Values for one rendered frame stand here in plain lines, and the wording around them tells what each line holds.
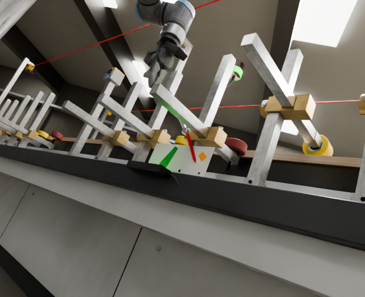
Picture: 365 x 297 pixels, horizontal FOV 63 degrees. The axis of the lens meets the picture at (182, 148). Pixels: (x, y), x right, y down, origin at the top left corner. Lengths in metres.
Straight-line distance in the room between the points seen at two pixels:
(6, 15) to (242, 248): 1.27
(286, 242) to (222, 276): 0.34
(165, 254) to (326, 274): 0.63
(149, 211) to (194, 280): 0.27
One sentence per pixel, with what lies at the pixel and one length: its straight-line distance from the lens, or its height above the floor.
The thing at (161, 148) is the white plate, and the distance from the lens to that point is 1.04.
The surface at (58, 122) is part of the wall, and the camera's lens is 8.28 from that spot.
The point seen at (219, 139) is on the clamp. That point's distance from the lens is 0.92.
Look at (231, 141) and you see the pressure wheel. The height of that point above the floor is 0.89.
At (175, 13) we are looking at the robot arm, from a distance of 1.22.
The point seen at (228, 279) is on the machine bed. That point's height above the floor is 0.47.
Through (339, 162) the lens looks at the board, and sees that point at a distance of 0.97.
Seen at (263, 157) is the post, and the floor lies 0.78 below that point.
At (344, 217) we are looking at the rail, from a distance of 0.66.
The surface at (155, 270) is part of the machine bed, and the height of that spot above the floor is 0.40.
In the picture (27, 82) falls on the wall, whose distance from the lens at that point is 9.55.
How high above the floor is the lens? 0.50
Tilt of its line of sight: 17 degrees up
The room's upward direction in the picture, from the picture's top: 22 degrees clockwise
